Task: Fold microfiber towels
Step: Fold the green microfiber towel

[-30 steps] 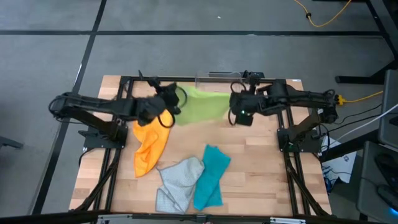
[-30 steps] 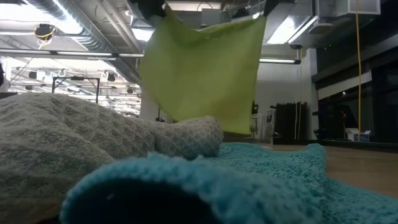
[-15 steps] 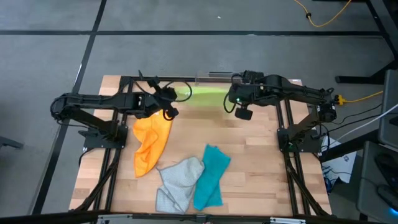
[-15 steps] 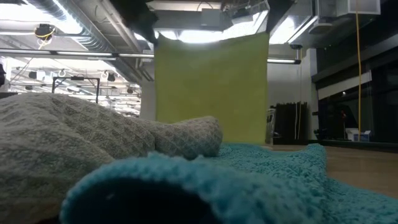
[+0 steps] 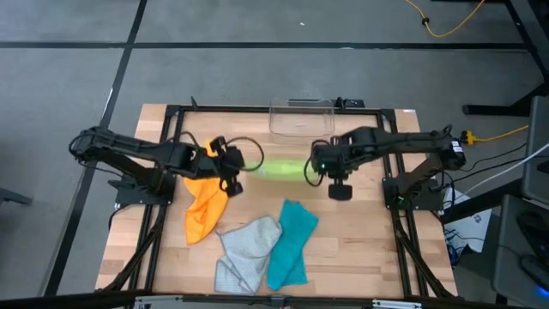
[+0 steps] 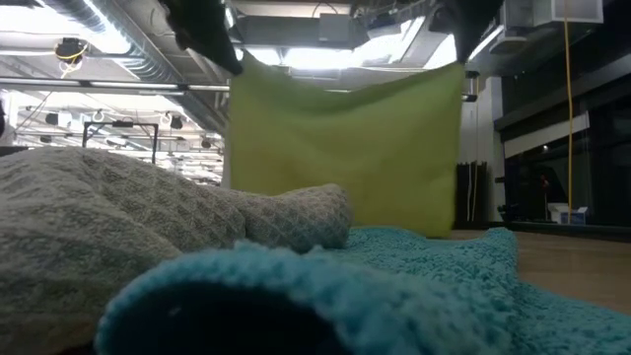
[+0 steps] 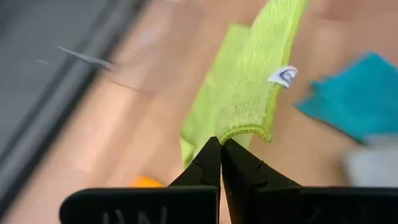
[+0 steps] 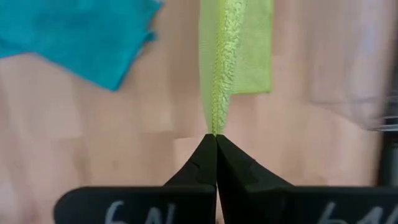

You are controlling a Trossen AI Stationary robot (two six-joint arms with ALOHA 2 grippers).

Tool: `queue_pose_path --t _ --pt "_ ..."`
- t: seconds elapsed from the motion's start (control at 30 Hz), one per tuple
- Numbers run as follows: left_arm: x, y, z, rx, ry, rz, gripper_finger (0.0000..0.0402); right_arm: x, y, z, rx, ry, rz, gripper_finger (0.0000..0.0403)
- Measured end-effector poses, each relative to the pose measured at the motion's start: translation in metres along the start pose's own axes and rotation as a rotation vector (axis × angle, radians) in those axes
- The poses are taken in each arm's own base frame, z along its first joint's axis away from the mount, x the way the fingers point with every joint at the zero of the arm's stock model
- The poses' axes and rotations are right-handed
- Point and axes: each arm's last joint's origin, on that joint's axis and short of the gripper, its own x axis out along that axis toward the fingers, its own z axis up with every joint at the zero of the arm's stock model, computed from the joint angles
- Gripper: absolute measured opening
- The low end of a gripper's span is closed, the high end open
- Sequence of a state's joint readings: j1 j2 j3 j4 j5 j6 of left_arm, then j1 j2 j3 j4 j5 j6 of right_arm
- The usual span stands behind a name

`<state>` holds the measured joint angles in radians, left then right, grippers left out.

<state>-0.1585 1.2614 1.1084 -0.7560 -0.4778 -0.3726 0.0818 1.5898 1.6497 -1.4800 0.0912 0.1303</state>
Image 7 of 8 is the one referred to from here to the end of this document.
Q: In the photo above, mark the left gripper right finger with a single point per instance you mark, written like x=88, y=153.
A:
x=280, y=202

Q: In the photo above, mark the lime green microfiber towel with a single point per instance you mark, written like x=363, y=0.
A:
x=248, y=77

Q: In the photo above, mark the clear plastic bin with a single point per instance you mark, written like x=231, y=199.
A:
x=93, y=60

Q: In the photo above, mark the black aluminium table frame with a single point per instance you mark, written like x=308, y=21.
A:
x=63, y=93

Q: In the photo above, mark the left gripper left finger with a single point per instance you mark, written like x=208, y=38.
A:
x=140, y=205

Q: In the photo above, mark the grey microfiber towel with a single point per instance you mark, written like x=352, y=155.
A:
x=376, y=165

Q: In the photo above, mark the orange microfiber towel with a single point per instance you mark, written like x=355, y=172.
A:
x=146, y=183

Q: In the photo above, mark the teal microfiber towel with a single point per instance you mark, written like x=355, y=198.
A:
x=357, y=102

